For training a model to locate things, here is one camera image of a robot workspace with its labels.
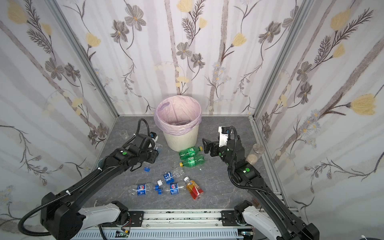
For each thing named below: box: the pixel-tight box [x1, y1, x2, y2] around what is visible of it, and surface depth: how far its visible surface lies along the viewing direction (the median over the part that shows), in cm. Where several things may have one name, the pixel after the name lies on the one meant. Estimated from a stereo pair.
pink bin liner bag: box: [154, 95, 202, 136], surface depth 94 cm
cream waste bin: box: [163, 124, 200, 152], surface depth 91 cm
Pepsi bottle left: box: [128, 183, 154, 196], surface depth 81 cm
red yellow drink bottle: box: [183, 176, 204, 200], surface depth 81 cm
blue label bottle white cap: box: [157, 167, 185, 187], surface depth 85 cm
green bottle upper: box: [179, 146, 203, 160], surface depth 96 cm
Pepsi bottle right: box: [158, 181, 187, 195], surface depth 82 cm
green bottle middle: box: [179, 155, 206, 168], surface depth 92 cm
